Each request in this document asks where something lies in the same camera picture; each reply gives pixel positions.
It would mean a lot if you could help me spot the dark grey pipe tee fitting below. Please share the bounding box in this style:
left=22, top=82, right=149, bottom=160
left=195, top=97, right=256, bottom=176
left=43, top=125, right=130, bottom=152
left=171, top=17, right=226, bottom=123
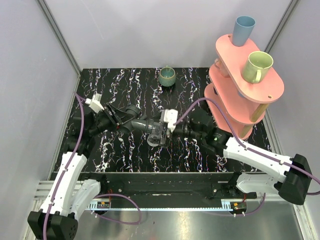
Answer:
left=118, top=105, right=163, bottom=134

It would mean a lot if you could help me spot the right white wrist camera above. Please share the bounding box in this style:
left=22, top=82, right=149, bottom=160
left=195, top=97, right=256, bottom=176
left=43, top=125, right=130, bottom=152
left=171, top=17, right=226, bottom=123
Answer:
left=160, top=109, right=178, bottom=133

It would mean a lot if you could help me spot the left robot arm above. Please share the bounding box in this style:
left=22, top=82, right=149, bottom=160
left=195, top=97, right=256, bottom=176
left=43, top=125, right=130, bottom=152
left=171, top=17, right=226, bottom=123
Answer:
left=27, top=104, right=140, bottom=240

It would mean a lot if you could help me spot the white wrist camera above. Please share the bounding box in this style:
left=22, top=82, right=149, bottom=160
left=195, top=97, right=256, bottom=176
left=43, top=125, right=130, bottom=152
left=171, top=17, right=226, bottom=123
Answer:
left=160, top=109, right=178, bottom=133
left=85, top=93, right=105, bottom=114

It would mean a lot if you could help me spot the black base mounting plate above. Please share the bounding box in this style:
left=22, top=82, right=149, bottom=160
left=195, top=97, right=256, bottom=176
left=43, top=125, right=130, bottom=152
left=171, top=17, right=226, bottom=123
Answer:
left=78, top=172, right=257, bottom=199

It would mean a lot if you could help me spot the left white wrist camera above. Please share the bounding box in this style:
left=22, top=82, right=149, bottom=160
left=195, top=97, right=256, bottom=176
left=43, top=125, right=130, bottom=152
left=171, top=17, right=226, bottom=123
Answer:
left=85, top=93, right=105, bottom=114

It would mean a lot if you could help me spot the pink three-tier shelf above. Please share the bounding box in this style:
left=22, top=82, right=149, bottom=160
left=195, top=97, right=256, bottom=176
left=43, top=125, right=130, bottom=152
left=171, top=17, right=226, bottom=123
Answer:
left=204, top=34, right=285, bottom=139

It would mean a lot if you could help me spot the blue plastic cup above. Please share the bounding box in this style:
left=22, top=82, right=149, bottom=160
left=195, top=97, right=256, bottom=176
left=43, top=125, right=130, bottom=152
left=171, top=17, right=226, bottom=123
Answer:
left=232, top=15, right=256, bottom=47

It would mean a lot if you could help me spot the teal ceramic bowl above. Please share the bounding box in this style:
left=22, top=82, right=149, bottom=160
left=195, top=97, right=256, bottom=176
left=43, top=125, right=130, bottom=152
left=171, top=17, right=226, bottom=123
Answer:
left=158, top=66, right=176, bottom=87

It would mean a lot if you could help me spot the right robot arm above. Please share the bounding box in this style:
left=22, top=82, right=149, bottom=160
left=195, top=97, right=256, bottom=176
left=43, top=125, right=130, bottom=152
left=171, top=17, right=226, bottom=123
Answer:
left=160, top=109, right=312, bottom=205

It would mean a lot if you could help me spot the green ceramic mug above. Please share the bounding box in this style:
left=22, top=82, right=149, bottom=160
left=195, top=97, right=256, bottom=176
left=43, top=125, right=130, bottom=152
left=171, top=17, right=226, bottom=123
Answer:
left=241, top=51, right=274, bottom=84

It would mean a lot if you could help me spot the aluminium rail frame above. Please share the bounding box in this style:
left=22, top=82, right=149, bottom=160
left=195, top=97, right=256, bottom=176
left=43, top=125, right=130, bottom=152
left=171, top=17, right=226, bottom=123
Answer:
left=32, top=181, right=308, bottom=213

